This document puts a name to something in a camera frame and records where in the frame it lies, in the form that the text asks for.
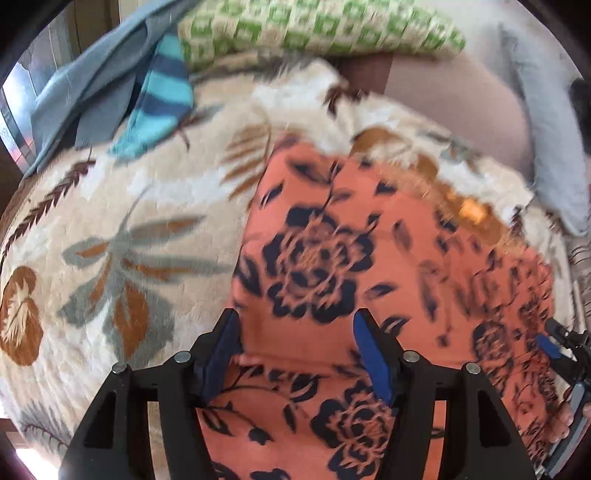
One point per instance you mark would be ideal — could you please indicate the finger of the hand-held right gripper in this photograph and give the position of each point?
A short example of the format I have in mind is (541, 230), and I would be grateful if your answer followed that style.
(546, 346)
(556, 328)

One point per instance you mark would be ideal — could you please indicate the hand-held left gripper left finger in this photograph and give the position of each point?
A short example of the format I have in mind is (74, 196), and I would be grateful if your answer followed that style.
(221, 357)

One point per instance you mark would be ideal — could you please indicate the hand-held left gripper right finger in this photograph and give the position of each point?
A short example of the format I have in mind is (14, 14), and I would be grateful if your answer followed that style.
(375, 362)

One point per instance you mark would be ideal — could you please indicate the orange floral garment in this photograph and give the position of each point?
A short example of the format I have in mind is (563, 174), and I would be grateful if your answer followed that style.
(323, 207)

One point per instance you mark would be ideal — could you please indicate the person's right hand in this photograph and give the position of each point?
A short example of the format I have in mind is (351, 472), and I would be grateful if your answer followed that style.
(565, 422)

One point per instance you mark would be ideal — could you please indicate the cream leaf-print blanket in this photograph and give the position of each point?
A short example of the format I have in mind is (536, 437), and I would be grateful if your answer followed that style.
(161, 198)

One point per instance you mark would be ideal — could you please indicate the light blue pillow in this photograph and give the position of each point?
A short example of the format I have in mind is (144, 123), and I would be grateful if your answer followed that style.
(545, 138)

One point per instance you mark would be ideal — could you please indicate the pink bedsheet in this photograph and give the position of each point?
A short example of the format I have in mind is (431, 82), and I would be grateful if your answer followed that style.
(461, 92)

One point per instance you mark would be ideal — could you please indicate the teal striped cloth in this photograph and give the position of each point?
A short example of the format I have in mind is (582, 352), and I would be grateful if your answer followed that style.
(161, 92)

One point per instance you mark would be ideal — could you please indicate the grey-blue cloth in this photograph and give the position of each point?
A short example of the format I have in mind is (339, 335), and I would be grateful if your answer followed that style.
(92, 92)

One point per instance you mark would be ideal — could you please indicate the patterned glass window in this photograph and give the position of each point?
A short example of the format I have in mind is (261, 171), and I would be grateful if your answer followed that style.
(18, 120)

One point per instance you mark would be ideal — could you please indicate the green patterned pillow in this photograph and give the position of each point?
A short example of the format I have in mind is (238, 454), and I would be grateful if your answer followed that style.
(323, 32)

